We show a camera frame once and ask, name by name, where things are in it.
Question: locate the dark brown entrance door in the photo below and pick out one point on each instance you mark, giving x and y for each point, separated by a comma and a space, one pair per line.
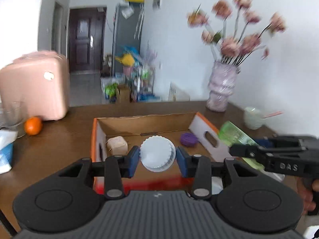
84, 49

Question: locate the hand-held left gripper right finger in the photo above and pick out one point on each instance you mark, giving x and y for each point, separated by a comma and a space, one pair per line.
182, 163

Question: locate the small cardboard box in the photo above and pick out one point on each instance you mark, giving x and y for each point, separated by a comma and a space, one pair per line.
122, 94

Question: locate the pink suitcase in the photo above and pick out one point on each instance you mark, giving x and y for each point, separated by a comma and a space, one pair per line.
35, 87

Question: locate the purple round object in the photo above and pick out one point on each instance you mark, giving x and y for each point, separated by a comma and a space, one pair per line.
189, 139

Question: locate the red cardboard box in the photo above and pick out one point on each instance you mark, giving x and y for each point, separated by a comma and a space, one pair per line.
149, 127

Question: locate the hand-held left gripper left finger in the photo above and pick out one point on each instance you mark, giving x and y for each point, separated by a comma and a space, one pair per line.
134, 161

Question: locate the white ribbed plastic cap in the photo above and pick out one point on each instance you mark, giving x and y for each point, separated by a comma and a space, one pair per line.
157, 154

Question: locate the clear drinking glass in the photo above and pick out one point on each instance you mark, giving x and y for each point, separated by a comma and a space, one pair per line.
12, 114

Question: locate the green packet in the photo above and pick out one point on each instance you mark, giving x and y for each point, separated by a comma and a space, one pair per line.
231, 134

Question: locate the white ceramic cup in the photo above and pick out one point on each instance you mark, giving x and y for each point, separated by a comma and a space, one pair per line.
253, 119

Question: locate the beige cube block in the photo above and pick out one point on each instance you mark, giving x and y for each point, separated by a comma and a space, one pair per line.
117, 145

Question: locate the green bag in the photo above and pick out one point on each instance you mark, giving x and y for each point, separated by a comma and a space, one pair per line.
111, 89

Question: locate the pink straw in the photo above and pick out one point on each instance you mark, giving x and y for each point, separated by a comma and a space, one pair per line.
273, 114

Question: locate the grey interior door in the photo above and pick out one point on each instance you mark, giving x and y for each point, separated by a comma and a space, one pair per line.
57, 29

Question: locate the pink textured vase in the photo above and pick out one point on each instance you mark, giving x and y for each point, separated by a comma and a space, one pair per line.
221, 87

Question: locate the orange fruit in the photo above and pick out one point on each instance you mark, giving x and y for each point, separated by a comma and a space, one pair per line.
33, 126

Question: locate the grey refrigerator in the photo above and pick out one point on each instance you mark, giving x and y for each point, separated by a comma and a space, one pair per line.
124, 34

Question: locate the blue white tissue pack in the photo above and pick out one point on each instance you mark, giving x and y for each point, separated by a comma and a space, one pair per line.
5, 154

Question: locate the dried pink flowers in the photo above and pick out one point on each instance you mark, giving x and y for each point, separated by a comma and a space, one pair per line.
230, 46

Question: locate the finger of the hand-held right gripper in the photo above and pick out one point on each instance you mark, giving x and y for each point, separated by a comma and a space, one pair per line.
286, 141
274, 164

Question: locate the cluttered storage cart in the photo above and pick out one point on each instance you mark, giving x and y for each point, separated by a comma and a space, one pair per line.
142, 79

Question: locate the yellow toy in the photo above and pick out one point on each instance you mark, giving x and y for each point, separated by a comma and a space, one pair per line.
125, 59

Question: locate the person's right hand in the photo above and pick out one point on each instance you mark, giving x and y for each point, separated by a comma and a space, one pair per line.
304, 194

